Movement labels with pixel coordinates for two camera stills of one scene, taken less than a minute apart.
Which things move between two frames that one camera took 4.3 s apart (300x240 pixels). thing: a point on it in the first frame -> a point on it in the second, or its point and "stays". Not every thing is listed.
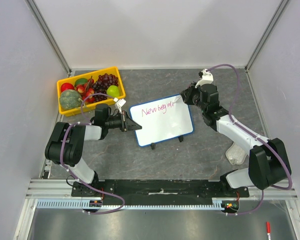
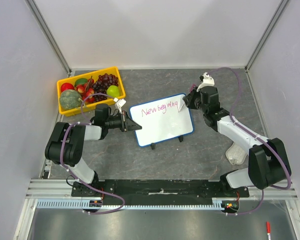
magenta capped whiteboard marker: (176, 99) -> (180, 103)
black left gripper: (131, 125) stays
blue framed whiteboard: (161, 119) stays
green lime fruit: (80, 81) stays
